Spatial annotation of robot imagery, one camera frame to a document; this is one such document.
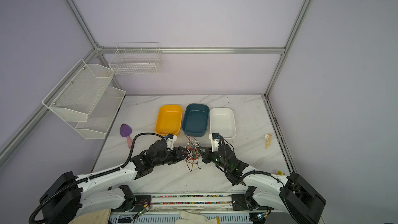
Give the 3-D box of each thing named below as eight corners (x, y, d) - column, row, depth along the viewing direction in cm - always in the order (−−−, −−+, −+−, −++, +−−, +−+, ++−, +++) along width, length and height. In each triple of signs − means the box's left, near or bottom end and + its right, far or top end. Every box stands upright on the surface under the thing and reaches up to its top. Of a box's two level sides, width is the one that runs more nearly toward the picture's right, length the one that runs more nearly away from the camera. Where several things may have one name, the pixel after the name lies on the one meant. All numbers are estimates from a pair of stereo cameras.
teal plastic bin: (182, 136, 100) (181, 131, 95) (185, 109, 115) (184, 103, 110) (209, 136, 100) (210, 131, 95) (209, 109, 115) (209, 103, 110)
